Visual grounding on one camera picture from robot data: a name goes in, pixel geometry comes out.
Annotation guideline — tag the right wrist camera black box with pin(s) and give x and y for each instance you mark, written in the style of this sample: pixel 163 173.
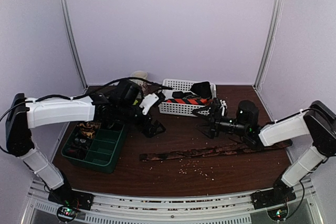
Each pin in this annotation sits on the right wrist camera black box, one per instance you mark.
pixel 222 107

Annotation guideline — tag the green compartment tray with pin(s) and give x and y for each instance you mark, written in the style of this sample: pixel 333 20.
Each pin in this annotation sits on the green compartment tray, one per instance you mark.
pixel 100 154

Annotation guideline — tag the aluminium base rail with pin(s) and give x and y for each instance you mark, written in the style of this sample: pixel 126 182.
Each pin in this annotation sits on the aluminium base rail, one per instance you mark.
pixel 227 208

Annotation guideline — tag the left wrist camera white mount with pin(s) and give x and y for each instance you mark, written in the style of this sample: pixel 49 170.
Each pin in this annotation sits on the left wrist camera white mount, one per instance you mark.
pixel 148 101

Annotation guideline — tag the aluminium frame post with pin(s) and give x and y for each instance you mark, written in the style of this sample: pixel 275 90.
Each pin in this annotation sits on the aluminium frame post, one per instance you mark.
pixel 270 40
pixel 72 43

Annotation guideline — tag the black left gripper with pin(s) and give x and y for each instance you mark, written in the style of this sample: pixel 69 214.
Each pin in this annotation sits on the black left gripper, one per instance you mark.
pixel 150 132

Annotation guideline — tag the orange navy striped tie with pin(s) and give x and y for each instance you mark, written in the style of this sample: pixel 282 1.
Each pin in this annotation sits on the orange navy striped tie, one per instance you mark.
pixel 190 101

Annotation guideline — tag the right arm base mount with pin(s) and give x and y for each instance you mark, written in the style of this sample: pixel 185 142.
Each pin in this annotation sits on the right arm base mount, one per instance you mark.
pixel 274 201

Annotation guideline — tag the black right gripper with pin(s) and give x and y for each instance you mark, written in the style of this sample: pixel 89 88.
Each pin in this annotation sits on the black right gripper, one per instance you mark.
pixel 214 113

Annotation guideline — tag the rolled tie in tray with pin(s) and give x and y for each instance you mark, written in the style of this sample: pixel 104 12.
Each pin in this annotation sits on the rolled tie in tray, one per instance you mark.
pixel 88 129

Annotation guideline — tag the right aluminium frame post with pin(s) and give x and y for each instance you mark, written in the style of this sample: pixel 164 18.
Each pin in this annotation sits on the right aluminium frame post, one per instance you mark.
pixel 270 40

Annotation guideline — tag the dark red patterned tie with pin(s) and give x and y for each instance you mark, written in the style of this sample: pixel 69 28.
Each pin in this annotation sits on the dark red patterned tie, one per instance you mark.
pixel 226 150

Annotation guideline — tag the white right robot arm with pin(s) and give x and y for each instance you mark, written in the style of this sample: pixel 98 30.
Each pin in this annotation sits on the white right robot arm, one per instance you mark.
pixel 317 121

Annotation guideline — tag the white perforated plastic basket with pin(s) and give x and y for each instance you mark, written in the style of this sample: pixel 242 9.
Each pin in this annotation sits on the white perforated plastic basket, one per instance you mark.
pixel 180 109

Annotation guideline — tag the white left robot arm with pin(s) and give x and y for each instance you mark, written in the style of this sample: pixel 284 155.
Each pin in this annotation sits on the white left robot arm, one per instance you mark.
pixel 26 114

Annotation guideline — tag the cream patterned mug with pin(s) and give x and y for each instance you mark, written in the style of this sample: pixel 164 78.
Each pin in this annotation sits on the cream patterned mug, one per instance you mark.
pixel 140 77

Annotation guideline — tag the left aluminium frame post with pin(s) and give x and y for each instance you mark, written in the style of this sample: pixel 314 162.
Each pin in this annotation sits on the left aluminium frame post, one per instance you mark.
pixel 72 43

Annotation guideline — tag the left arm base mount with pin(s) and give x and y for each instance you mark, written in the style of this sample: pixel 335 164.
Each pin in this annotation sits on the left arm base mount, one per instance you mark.
pixel 69 209

